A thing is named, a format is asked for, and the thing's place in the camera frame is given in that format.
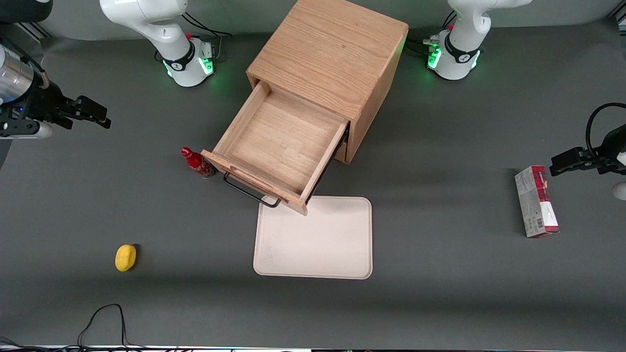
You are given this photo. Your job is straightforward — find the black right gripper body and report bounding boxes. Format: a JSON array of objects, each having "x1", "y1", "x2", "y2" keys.
[{"x1": 20, "y1": 84, "x2": 81, "y2": 130}]

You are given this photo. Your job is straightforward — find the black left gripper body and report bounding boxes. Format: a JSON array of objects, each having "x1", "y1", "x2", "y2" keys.
[{"x1": 600, "y1": 124, "x2": 626, "y2": 176}]

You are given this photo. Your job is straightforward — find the black metal drawer handle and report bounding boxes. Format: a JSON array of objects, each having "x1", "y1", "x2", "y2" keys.
[{"x1": 223, "y1": 172, "x2": 282, "y2": 209}]

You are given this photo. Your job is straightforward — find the wooden drawer with worn handle strip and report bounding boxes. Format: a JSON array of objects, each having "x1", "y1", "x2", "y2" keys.
[{"x1": 201, "y1": 80, "x2": 351, "y2": 217}]

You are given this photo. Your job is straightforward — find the wooden drawer cabinet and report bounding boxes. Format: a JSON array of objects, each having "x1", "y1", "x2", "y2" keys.
[{"x1": 246, "y1": 0, "x2": 410, "y2": 165}]

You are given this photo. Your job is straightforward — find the grey and red carton box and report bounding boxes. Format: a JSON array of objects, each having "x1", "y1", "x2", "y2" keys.
[{"x1": 514, "y1": 165, "x2": 561, "y2": 239}]

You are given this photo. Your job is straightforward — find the red soda bottle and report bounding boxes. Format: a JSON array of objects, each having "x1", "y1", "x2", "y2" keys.
[{"x1": 180, "y1": 147, "x2": 215, "y2": 179}]

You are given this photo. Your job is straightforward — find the yellow lemon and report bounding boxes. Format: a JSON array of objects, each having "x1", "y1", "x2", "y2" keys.
[{"x1": 115, "y1": 244, "x2": 137, "y2": 273}]

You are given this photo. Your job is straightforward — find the beige rectangular tray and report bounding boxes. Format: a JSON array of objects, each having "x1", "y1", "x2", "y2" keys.
[{"x1": 253, "y1": 196, "x2": 373, "y2": 280}]

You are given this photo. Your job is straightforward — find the black left gripper cable loop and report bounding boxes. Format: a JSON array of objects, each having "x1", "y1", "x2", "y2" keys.
[{"x1": 585, "y1": 102, "x2": 626, "y2": 158}]

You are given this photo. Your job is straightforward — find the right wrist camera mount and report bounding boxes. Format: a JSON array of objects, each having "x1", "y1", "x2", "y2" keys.
[{"x1": 0, "y1": 105, "x2": 53, "y2": 140}]

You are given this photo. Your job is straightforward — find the aluminium frame profile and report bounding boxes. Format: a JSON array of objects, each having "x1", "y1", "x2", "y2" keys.
[{"x1": 14, "y1": 22, "x2": 52, "y2": 43}]

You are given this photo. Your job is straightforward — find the black right arm base cable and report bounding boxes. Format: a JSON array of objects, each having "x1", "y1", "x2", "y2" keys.
[{"x1": 182, "y1": 11, "x2": 234, "y2": 62}]

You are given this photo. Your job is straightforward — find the black left arm base cables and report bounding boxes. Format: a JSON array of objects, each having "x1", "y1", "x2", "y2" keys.
[{"x1": 405, "y1": 38, "x2": 441, "y2": 59}]

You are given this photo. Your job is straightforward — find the black looped cable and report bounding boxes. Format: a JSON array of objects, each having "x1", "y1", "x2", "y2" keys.
[{"x1": 77, "y1": 303, "x2": 147, "y2": 352}]

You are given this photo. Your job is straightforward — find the black cable bundle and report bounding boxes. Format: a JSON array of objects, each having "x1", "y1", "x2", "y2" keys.
[{"x1": 0, "y1": 336, "x2": 74, "y2": 352}]

